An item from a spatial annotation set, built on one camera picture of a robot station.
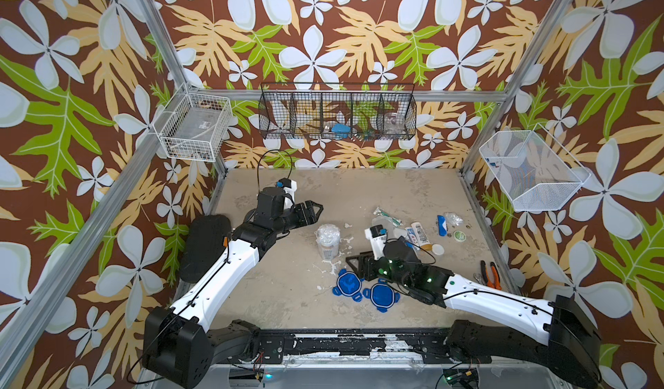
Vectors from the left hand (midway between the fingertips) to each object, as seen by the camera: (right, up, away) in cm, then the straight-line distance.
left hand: (316, 206), depth 78 cm
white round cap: (+44, -17, +16) cm, 50 cm away
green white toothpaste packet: (+31, -7, +23) cm, 39 cm away
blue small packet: (+49, -8, +23) cm, 55 cm away
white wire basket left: (-42, +27, +7) cm, 51 cm away
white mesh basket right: (+71, +11, +3) cm, 71 cm away
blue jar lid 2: (+21, -30, +6) cm, 37 cm away
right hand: (+10, -15, -2) cm, 18 cm away
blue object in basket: (+8, +28, +15) cm, 33 cm away
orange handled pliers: (+61, -26, +8) cm, 67 cm away
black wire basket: (+7, +36, +20) cm, 42 cm away
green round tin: (+54, -12, +20) cm, 59 cm away
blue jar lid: (+11, -27, +8) cm, 30 cm away
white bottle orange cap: (+39, -13, +17) cm, 45 cm away
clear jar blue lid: (+3, -10, +2) cm, 11 cm away
